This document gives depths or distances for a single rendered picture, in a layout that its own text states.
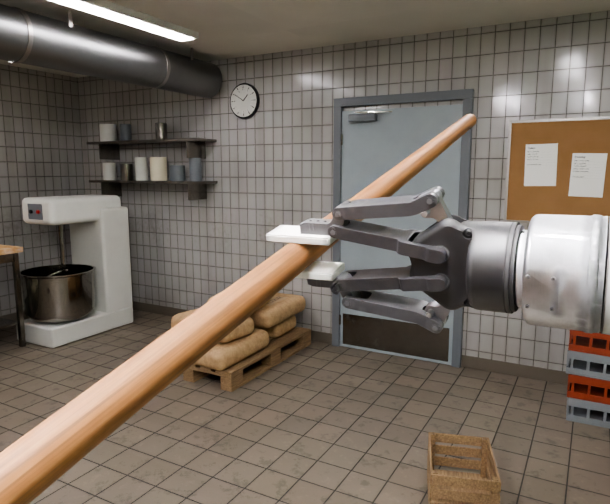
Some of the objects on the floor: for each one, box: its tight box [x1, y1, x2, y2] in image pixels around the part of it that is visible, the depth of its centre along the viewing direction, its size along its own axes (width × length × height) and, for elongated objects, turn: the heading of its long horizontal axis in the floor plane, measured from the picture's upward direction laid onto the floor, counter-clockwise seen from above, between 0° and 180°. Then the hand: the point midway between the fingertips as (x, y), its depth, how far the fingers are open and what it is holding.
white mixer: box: [16, 195, 133, 348], centre depth 508 cm, size 100×66×132 cm
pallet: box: [183, 327, 311, 392], centre depth 445 cm, size 120×80×14 cm
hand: (305, 251), depth 53 cm, fingers closed on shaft, 3 cm apart
